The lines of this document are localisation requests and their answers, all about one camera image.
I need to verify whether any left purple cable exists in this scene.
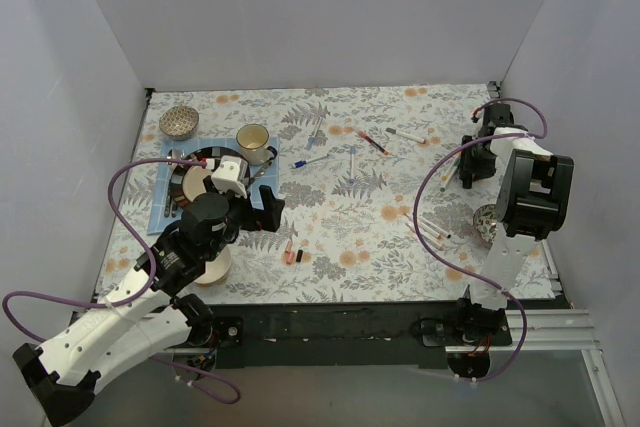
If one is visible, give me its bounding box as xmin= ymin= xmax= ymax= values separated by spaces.
xmin=2 ymin=156 xmax=242 ymax=404

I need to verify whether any plain cream bowl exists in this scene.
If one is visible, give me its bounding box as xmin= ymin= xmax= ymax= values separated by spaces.
xmin=194 ymin=246 xmax=233 ymax=286

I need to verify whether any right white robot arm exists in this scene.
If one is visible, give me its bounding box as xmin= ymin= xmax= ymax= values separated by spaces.
xmin=452 ymin=99 xmax=574 ymax=345

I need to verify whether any patterned grey bowl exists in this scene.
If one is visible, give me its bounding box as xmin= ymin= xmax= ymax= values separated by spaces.
xmin=159 ymin=105 xmax=200 ymax=141

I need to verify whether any yellow cap marker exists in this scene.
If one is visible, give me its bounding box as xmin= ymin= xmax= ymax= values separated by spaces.
xmin=441 ymin=154 xmax=460 ymax=181

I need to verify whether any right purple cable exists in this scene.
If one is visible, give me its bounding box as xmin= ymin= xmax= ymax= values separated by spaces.
xmin=413 ymin=98 xmax=549 ymax=382

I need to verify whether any grey cap marker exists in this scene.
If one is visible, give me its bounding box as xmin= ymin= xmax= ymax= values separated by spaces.
xmin=385 ymin=127 xmax=426 ymax=144

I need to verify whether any blue cap pen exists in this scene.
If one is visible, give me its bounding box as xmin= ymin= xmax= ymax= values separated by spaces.
xmin=292 ymin=154 xmax=330 ymax=169

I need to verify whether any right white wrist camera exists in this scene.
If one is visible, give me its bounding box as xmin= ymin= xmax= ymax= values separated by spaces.
xmin=471 ymin=106 xmax=486 ymax=123

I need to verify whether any black cap marker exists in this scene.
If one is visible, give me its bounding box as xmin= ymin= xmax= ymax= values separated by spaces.
xmin=423 ymin=219 xmax=452 ymax=238

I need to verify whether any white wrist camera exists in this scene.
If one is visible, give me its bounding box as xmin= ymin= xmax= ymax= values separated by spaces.
xmin=203 ymin=155 xmax=249 ymax=199
xmin=471 ymin=106 xmax=486 ymax=123

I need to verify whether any light blue pen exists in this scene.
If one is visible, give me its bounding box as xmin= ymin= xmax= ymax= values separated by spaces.
xmin=306 ymin=116 xmax=324 ymax=151

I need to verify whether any aluminium frame rail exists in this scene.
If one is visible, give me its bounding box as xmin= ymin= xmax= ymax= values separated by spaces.
xmin=62 ymin=309 xmax=601 ymax=356

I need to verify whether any orange cap marker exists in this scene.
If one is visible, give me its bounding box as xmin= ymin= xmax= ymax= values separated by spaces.
xmin=411 ymin=221 xmax=444 ymax=241

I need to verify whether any floral tablecloth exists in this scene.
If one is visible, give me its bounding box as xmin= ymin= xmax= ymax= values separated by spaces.
xmin=98 ymin=84 xmax=501 ymax=304

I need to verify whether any purple cable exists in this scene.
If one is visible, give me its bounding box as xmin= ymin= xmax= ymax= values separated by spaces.
xmin=413 ymin=98 xmax=549 ymax=382
xmin=2 ymin=156 xmax=242 ymax=404

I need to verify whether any floral dark bowl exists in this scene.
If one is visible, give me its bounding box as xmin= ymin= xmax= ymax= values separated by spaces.
xmin=473 ymin=204 xmax=497 ymax=246

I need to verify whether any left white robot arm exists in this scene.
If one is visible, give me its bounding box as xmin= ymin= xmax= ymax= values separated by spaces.
xmin=13 ymin=186 xmax=285 ymax=426

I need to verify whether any dark rimmed plate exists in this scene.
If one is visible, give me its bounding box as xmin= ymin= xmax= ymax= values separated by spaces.
xmin=169 ymin=146 xmax=250 ymax=208

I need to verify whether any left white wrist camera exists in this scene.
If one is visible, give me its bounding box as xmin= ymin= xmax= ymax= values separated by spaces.
xmin=203 ymin=155 xmax=249 ymax=199

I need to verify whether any cream mug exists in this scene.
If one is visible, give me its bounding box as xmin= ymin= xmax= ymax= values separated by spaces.
xmin=236 ymin=124 xmax=278 ymax=166

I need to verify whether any pink cap marker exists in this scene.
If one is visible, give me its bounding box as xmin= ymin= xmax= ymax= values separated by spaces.
xmin=405 ymin=222 xmax=444 ymax=251

